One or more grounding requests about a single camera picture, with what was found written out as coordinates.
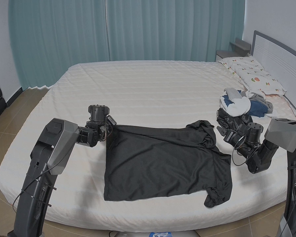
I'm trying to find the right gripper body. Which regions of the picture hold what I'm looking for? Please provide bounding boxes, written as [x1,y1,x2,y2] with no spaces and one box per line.
[223,129,247,149]

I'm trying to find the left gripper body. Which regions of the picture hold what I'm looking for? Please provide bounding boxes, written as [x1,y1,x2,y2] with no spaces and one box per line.
[100,115,118,142]

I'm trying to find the black T-shirt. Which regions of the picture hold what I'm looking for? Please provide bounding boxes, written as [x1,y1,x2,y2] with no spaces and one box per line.
[104,119,233,208]

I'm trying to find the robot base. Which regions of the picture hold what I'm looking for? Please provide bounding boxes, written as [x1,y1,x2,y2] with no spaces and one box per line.
[111,230,195,237]

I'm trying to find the pile of clothes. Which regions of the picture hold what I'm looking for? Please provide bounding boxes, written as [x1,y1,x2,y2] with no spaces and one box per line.
[220,88,274,119]

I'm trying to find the bed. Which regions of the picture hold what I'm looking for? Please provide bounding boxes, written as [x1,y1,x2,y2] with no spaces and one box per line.
[0,30,296,231]

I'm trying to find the black shiny garment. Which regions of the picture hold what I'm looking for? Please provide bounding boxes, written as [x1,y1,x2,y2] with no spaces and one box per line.
[217,108,253,133]

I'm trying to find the white printed pillow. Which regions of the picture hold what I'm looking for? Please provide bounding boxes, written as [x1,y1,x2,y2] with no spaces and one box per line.
[217,56,287,96]

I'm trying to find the grey bedside table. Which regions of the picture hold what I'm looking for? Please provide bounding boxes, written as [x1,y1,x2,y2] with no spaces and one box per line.
[216,38,252,61]

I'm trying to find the blue-green curtain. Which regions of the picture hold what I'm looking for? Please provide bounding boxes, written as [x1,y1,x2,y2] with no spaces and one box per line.
[106,0,246,62]
[9,0,111,89]

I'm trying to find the black cable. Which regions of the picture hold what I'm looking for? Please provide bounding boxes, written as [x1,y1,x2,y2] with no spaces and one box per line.
[231,138,248,167]

